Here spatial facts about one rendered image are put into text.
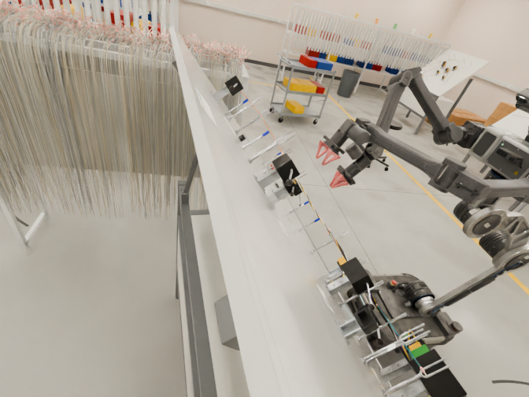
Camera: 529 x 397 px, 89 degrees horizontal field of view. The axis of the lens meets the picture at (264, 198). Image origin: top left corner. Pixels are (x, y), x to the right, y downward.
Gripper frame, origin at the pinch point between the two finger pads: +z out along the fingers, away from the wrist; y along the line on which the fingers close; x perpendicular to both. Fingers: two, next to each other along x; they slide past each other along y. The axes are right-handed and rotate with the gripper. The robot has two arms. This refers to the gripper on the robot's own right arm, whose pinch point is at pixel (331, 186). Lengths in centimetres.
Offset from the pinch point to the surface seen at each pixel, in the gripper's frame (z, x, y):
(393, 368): 17, -4, 74
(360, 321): 11, -42, 76
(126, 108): 56, -78, -55
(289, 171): 6, -57, 49
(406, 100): -263, 356, -457
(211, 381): 55, -32, 65
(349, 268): 10, -27, 57
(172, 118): 44, -58, -57
